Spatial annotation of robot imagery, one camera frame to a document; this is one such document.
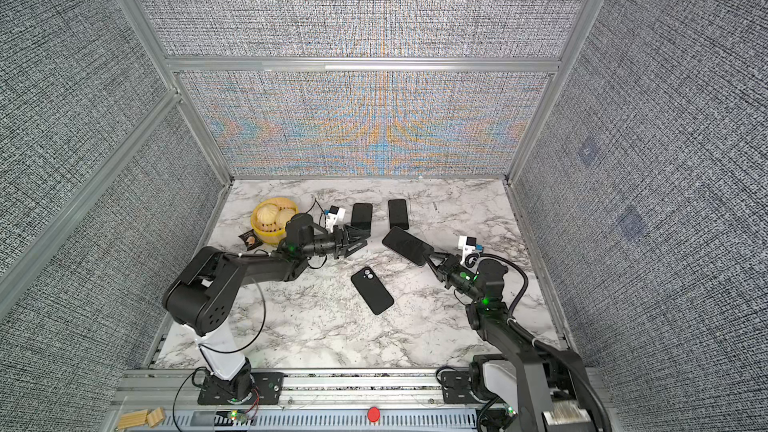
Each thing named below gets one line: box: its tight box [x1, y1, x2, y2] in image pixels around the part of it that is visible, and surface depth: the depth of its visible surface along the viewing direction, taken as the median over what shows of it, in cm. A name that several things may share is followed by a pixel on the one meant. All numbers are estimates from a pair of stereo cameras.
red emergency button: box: [367, 406, 381, 423], surface depth 69 cm
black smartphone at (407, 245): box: [382, 226, 435, 266], surface depth 86 cm
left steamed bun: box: [257, 203, 278, 224], surface depth 104 cm
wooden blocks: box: [117, 407, 165, 429], surface depth 71 cm
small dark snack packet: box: [238, 229, 264, 251], surface depth 102 cm
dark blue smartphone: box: [388, 199, 409, 230], surface depth 112 cm
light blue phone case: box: [388, 199, 409, 230], surface depth 112 cm
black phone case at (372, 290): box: [351, 266, 394, 315], surface depth 92 cm
